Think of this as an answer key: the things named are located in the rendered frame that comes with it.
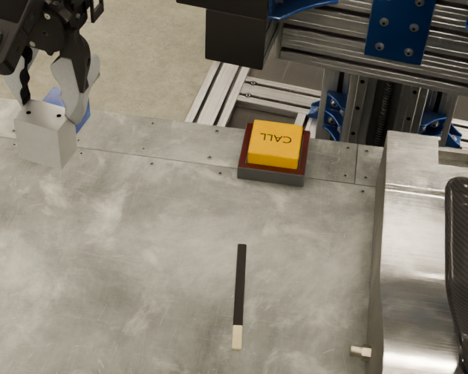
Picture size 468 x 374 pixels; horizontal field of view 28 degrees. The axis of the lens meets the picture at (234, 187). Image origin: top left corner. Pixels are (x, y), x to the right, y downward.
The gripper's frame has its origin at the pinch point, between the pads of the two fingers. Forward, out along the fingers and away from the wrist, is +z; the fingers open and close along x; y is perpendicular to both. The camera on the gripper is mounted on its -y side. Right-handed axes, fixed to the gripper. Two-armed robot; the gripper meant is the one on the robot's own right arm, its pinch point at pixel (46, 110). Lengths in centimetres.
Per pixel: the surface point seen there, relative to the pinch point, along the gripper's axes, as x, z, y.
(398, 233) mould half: -36.9, 7.2, 4.3
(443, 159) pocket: -39.0, 9.3, 19.4
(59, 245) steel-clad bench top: -2.0, 15.6, -4.1
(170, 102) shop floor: 34, 95, 109
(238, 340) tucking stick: -24.7, 15.2, -8.8
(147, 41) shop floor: 50, 95, 130
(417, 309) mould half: -40.9, 4.6, -6.6
